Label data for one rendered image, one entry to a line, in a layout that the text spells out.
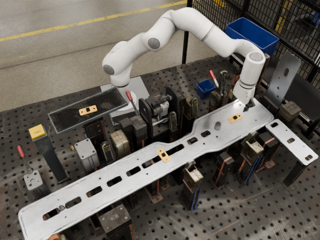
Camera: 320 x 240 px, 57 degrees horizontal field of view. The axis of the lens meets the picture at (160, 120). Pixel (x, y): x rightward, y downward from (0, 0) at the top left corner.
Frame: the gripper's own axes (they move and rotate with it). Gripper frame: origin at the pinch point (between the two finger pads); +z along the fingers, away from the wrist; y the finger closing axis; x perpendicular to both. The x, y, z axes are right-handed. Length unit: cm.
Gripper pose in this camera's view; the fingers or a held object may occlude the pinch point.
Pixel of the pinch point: (239, 104)
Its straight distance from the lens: 159.7
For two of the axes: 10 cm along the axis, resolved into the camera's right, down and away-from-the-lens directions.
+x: 8.6, -4.0, 3.3
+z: -0.1, 6.2, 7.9
